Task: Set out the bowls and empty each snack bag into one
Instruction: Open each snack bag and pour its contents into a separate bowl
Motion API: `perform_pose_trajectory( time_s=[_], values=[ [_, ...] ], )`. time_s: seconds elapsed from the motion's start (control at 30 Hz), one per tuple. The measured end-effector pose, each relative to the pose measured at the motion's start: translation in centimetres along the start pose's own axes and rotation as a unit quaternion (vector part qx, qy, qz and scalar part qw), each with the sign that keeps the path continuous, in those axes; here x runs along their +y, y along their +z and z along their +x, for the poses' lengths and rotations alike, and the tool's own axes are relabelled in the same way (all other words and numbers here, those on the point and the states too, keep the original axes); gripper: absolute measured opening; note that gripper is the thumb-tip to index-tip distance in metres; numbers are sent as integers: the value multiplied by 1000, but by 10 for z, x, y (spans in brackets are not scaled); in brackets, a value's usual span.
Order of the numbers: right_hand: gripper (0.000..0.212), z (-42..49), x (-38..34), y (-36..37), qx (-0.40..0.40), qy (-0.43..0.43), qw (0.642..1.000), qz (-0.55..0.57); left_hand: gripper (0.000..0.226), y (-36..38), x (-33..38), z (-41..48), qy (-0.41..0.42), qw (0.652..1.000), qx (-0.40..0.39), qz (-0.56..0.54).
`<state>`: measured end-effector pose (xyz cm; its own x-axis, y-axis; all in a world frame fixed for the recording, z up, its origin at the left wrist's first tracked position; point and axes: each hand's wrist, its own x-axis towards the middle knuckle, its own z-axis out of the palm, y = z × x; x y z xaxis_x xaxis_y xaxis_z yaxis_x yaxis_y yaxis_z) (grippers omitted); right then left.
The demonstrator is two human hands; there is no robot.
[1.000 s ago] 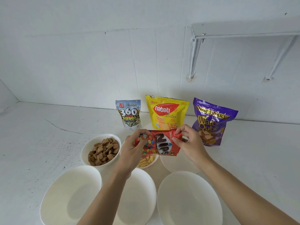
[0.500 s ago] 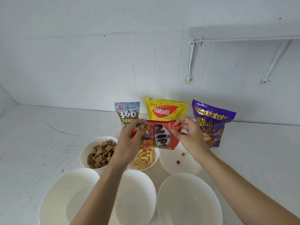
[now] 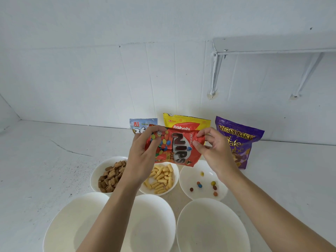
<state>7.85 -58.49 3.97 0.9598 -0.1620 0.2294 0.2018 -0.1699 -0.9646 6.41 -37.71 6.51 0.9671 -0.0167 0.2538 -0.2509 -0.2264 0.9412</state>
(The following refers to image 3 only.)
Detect person's left forearm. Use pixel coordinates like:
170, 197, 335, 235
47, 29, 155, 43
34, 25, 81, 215
76, 180, 138, 252

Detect pile of yellow stick snacks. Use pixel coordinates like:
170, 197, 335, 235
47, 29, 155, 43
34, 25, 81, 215
143, 164, 174, 195

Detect person's right forearm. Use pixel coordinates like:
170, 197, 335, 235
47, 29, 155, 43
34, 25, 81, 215
219, 169, 336, 252

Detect purple snack bag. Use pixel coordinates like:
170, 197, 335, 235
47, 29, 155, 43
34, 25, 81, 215
215, 116, 265, 170

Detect blue snack packet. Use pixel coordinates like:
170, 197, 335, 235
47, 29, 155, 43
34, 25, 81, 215
129, 118, 158, 135

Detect yellow snack bag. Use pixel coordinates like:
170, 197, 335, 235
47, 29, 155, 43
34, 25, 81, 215
163, 113, 211, 131

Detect red candy packet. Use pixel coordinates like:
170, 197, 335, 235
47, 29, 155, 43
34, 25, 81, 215
145, 128, 206, 167

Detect white shelf bracket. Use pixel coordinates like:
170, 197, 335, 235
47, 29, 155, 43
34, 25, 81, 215
209, 52, 224, 99
289, 52, 325, 99

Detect person's right hand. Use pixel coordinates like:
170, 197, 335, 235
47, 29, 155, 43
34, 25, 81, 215
193, 127, 240, 184

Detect pile of brown square snacks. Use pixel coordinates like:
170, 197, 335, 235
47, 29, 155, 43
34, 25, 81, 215
98, 160, 127, 193

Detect white wall shelf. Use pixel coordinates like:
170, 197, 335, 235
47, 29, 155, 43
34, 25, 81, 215
212, 31, 336, 56

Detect scattered colourful round candies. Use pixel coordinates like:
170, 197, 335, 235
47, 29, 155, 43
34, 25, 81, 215
190, 171, 218, 197

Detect large white bowl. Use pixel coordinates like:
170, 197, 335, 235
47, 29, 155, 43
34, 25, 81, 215
43, 192, 111, 252
119, 194, 176, 252
176, 198, 251, 252

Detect person's left hand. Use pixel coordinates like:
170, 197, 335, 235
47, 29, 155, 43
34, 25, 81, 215
123, 125, 167, 188

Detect small white bowl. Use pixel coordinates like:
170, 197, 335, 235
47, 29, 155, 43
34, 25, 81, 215
139, 161, 180, 196
90, 156, 129, 194
179, 160, 228, 201

